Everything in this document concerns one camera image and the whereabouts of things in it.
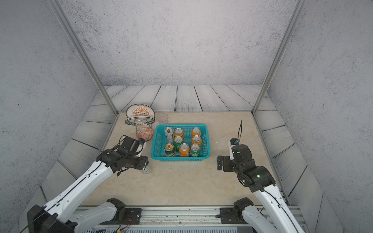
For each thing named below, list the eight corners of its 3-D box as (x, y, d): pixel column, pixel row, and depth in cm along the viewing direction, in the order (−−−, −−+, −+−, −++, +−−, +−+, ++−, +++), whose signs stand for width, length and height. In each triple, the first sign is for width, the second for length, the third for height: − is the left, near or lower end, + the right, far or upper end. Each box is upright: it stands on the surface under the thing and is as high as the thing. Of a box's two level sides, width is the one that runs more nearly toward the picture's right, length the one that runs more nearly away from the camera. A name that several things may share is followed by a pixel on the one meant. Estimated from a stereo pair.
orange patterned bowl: (136, 141, 104) (134, 138, 101) (139, 130, 110) (137, 127, 107) (152, 141, 104) (151, 138, 101) (154, 130, 110) (153, 127, 107)
